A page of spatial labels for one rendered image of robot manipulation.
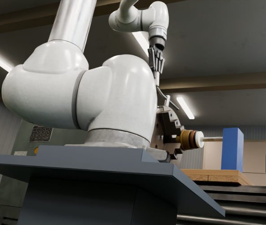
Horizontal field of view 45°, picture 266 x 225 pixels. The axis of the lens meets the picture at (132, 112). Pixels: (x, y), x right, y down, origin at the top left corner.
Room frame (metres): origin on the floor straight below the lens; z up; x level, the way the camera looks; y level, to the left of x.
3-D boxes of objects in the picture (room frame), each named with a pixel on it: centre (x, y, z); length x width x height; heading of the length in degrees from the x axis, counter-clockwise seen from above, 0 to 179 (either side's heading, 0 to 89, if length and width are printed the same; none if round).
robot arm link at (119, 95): (0.74, 0.03, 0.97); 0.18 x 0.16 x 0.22; 79
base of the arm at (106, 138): (0.73, 0.00, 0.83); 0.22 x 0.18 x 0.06; 62
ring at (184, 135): (1.31, -0.26, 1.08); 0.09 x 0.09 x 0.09; 54
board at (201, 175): (1.24, -0.35, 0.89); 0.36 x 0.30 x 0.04; 144
